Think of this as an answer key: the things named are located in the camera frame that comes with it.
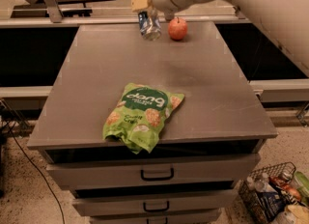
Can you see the silver blue redbull can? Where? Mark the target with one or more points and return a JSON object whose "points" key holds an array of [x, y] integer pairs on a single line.
{"points": [[149, 24]]}

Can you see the red apple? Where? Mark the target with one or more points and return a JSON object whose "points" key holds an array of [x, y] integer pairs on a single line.
{"points": [[177, 29]]}

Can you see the green dong chips bag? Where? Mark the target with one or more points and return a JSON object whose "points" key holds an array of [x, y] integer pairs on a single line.
{"points": [[140, 116]]}

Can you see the grey drawer cabinet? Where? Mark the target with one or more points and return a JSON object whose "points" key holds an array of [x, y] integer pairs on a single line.
{"points": [[220, 114]]}

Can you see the top grey drawer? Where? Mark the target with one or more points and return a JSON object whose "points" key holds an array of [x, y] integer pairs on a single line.
{"points": [[173, 170]]}

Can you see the grey drawer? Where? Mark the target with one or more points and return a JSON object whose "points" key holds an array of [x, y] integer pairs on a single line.
{"points": [[173, 170], [155, 203], [182, 217]]}

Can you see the middle grey drawer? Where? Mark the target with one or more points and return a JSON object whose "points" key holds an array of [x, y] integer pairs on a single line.
{"points": [[155, 203]]}

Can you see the clear plastic water bottle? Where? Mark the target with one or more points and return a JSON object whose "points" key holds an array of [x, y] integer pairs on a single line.
{"points": [[262, 183]]}

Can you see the bottom grey drawer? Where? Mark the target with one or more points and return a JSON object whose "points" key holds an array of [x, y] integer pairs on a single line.
{"points": [[182, 217]]}

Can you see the green item in basket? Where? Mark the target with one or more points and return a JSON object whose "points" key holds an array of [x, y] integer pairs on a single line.
{"points": [[301, 183]]}

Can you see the red snack package in basket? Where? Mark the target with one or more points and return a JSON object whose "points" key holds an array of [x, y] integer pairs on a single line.
{"points": [[285, 186]]}

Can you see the middle metal bracket post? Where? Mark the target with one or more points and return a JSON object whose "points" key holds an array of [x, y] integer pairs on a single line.
{"points": [[169, 16]]}

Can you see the metal bracket post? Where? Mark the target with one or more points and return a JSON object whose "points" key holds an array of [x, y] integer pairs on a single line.
{"points": [[169, 16], [239, 14], [53, 11]]}

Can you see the left metal bracket post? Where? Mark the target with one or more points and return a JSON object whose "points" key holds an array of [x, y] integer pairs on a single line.
{"points": [[53, 11]]}

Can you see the right metal bracket post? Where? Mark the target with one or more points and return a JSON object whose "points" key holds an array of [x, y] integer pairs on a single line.
{"points": [[239, 14]]}

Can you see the black wire basket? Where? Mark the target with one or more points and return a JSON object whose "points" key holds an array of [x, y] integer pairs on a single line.
{"points": [[262, 205]]}

